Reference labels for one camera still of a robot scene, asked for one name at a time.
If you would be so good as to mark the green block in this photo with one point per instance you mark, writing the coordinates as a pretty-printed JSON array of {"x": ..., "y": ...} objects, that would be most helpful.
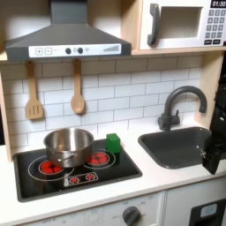
[{"x": 113, "y": 143}]

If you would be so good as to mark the dark grey sink basin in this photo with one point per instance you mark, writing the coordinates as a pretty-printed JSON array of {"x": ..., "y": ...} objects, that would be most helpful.
[{"x": 176, "y": 148}]

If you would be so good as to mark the dark grey tap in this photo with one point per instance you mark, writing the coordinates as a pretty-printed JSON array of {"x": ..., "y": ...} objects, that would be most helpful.
[{"x": 182, "y": 104}]

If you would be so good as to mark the grey oven knob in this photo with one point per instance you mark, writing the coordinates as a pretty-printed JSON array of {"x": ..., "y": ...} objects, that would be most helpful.
[{"x": 131, "y": 215}]

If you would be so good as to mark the white toy microwave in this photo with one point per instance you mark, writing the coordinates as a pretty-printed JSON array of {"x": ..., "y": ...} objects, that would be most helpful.
[{"x": 183, "y": 23}]

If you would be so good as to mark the black stove top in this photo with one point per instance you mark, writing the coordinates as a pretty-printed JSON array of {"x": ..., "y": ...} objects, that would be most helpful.
[{"x": 77, "y": 172}]

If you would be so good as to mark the steel pot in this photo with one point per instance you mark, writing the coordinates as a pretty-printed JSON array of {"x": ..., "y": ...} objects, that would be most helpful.
[{"x": 69, "y": 146}]

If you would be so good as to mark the wooden spoon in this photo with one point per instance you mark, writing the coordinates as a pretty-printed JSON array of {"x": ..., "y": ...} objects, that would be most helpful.
[{"x": 77, "y": 89}]

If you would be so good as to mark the grey range hood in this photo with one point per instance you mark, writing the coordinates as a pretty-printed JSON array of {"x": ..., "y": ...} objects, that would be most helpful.
[{"x": 68, "y": 36}]

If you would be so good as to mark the wooden slotted spatula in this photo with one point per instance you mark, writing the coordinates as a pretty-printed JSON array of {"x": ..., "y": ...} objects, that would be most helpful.
[{"x": 33, "y": 94}]

